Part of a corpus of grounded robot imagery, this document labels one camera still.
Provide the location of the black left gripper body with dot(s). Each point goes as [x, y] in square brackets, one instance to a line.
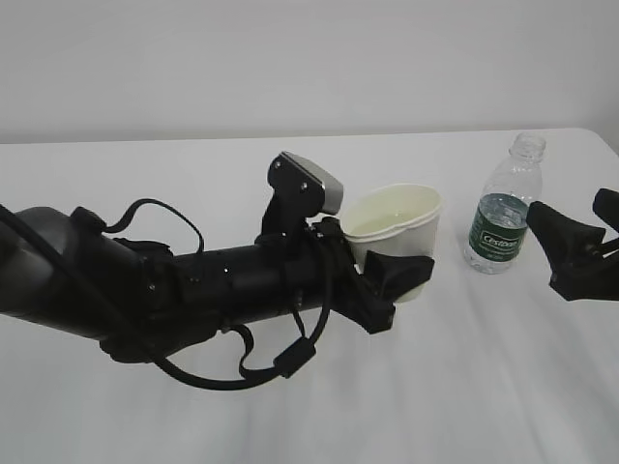
[321, 272]

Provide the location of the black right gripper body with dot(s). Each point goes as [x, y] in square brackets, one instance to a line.
[586, 268]

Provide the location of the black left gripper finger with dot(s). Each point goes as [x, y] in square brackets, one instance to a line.
[395, 279]

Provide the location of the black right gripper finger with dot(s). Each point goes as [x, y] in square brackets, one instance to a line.
[561, 232]
[606, 207]

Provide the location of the white paper cup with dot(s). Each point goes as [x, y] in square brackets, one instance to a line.
[399, 220]

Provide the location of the clear green-label water bottle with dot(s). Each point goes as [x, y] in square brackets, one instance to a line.
[499, 226]

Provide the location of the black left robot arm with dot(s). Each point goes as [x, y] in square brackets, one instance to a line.
[140, 301]

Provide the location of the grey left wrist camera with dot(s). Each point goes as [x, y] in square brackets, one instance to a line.
[301, 189]

